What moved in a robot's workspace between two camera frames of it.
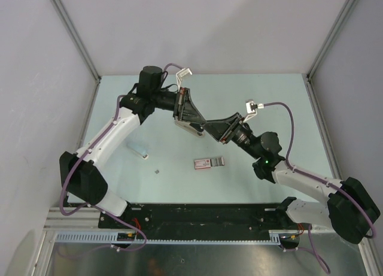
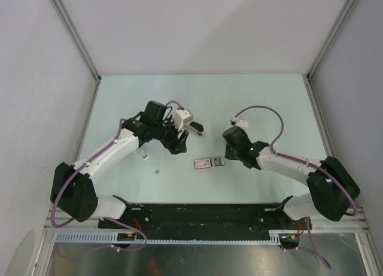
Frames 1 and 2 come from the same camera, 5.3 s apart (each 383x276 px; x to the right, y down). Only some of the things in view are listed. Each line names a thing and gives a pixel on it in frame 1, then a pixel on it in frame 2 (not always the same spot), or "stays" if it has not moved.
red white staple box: (207, 163) stays
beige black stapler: (195, 129) stays
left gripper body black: (178, 103) → (167, 134)
